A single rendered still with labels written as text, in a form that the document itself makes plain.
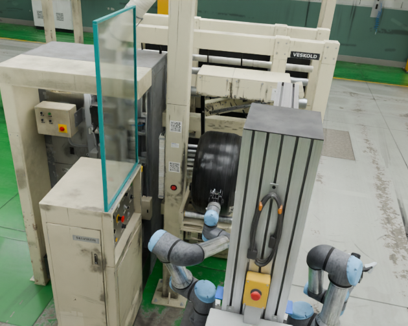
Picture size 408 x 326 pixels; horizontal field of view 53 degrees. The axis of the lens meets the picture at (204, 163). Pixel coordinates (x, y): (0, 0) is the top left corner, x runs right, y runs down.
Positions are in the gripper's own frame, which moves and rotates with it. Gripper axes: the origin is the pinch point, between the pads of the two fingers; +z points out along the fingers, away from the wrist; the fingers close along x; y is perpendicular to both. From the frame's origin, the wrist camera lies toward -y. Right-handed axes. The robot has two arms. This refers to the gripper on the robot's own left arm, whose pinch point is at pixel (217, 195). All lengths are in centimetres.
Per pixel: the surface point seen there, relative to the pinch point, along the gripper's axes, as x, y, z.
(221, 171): -0.6, 13.9, 3.9
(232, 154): -5.8, 23.1, 11.5
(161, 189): 40.2, -13.1, 23.1
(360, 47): -275, 17, 931
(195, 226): 14.4, -34.8, 17.0
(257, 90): -17, 58, 41
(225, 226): -6.0, -30.4, 14.8
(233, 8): 69, 89, 945
